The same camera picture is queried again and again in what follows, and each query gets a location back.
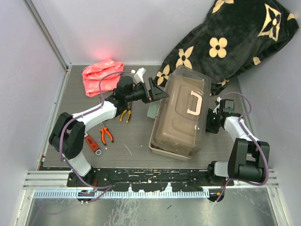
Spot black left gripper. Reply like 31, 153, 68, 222
126, 78, 168, 105

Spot grey green toolbox latch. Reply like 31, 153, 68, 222
147, 102, 159, 119

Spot translucent brown plastic toolbox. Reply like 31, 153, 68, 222
149, 65, 211, 161

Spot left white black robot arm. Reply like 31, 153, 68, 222
48, 76, 168, 186

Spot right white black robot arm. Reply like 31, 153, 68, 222
206, 98, 270, 186

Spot pink printed cloth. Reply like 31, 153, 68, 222
82, 58, 124, 97

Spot black floral plush blanket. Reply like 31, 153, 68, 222
154, 0, 299, 96

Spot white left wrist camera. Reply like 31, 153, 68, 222
131, 67, 146, 83

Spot yellow handled long nose pliers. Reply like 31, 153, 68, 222
119, 103, 132, 124

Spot pink toolbox carry handle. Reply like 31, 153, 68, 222
186, 90, 204, 116

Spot orange handled small pliers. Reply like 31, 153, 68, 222
100, 127, 114, 146

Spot orange handled adjustable wrench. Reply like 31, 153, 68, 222
84, 133, 102, 156

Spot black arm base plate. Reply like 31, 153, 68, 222
67, 167, 236, 193

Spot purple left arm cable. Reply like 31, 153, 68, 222
59, 70, 132, 204

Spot white slotted cable duct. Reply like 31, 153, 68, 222
33, 189, 210, 199

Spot vertical aluminium corner post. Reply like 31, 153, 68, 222
23, 0, 70, 71

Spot aluminium frame rail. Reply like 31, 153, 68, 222
22, 170, 280, 189

